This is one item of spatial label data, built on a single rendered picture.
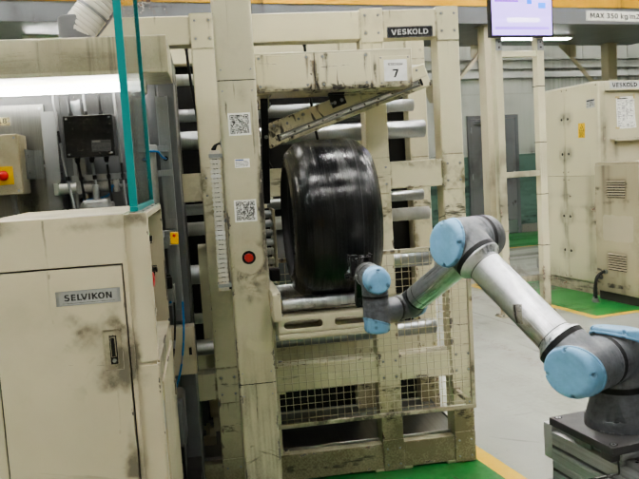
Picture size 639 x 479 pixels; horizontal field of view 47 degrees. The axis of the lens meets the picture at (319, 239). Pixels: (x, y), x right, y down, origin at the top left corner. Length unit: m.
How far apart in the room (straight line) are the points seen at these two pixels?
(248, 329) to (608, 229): 4.97
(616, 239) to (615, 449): 5.33
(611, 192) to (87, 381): 5.72
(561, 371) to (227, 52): 1.49
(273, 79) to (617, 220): 4.69
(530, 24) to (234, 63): 4.30
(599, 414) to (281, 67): 1.67
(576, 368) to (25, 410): 1.26
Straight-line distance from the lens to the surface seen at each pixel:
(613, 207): 6.98
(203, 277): 3.26
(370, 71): 2.84
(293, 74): 2.78
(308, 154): 2.43
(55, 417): 1.91
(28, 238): 1.85
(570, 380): 1.66
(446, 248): 1.80
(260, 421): 2.63
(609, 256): 7.07
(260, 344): 2.55
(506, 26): 6.40
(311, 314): 2.46
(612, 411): 1.80
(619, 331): 1.76
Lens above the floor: 1.34
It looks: 5 degrees down
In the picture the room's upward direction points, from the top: 3 degrees counter-clockwise
